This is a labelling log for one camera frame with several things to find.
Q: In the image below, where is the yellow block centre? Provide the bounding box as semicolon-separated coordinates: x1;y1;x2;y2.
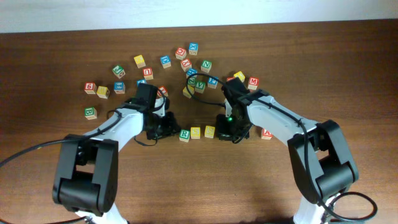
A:
182;85;195;98

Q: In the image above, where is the yellow block right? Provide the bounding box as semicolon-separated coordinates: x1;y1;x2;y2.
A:
233;71;246;83

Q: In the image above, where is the yellow block far left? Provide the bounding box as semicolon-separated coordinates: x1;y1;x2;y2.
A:
96;86;110;99

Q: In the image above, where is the blue X block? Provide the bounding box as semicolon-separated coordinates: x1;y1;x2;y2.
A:
188;42;198;55

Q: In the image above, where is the red K block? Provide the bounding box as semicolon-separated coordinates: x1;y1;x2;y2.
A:
157;86;169;98

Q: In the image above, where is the yellow block top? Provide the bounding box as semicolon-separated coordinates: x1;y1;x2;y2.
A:
134;55;146;68

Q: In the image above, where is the blue block left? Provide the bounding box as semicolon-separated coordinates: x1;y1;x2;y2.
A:
114;82;126;94

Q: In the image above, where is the blue D block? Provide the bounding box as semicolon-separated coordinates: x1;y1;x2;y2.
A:
160;55;171;68

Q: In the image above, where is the red C block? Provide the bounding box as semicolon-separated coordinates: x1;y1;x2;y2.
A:
175;47;187;60

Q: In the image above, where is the red Y block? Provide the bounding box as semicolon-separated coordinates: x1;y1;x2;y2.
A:
180;58;192;72

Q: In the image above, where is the green R block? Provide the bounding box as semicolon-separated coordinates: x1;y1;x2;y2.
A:
179;129;190;142

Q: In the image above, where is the blue 5 block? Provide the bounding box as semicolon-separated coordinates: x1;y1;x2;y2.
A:
136;79;147;86

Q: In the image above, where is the red 6 block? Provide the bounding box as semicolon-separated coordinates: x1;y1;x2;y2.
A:
84;82;97;95

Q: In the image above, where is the yellow S block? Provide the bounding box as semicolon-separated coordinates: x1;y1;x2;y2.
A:
205;126;215;139
190;127;201;139

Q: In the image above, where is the red A block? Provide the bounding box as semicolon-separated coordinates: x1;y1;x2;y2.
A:
261;129;273;140

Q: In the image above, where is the green N block upper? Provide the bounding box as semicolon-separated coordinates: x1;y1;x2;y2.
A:
201;60;212;73

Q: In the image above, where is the green n block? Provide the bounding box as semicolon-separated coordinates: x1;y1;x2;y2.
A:
187;77;197;86
201;60;212;73

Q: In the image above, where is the blue P block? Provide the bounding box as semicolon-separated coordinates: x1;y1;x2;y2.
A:
207;77;218;89

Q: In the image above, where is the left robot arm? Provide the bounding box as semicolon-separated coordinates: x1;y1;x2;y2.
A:
52;83;181;223

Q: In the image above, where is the green B block far left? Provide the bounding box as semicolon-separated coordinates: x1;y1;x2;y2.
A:
84;107;97;120

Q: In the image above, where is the green J block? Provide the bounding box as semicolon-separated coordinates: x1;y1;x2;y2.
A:
112;65;126;78

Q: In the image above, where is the green V block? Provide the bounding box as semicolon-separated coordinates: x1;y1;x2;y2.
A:
195;82;206;93

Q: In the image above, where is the red U block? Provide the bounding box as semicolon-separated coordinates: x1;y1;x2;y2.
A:
142;67;154;80

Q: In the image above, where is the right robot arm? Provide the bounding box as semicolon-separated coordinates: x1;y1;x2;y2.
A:
216;78;359;223

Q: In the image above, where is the red M block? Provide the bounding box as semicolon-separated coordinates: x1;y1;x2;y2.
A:
248;77;259;90

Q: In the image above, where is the green N block lower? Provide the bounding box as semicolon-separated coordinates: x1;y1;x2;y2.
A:
187;77;197;86

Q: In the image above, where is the blue H block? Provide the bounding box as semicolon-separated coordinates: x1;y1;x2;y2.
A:
186;68;198;78

